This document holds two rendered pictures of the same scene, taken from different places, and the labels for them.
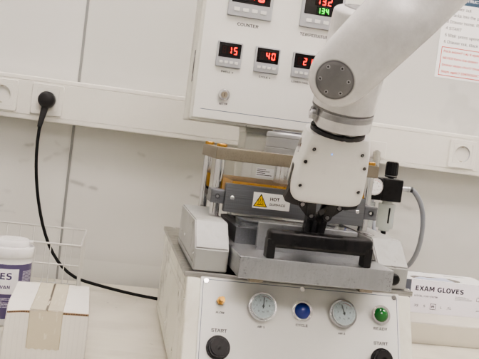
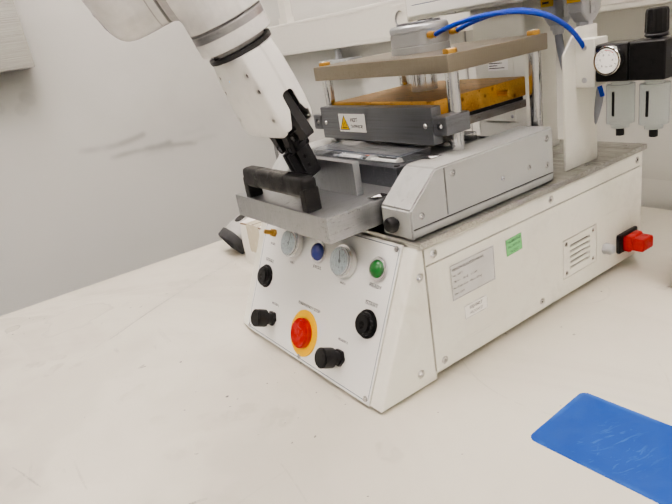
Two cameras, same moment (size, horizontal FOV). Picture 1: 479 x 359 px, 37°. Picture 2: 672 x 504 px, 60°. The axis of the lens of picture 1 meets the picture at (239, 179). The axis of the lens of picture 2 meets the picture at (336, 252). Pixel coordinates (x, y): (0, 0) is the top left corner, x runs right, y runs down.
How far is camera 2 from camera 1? 109 cm
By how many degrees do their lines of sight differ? 68
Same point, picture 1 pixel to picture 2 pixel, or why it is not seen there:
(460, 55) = not seen: outside the picture
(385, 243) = (412, 172)
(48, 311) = (252, 225)
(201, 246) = not seen: hidden behind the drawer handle
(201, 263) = not seen: hidden behind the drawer
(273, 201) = (352, 122)
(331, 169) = (240, 97)
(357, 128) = (207, 48)
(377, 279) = (316, 227)
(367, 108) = (197, 21)
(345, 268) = (291, 212)
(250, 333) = (285, 267)
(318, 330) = (327, 275)
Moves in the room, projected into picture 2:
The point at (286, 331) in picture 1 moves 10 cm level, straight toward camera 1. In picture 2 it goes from (306, 270) to (233, 291)
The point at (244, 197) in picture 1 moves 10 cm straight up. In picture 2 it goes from (334, 121) to (322, 47)
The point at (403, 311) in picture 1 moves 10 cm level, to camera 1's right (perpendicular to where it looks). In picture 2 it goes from (404, 269) to (461, 298)
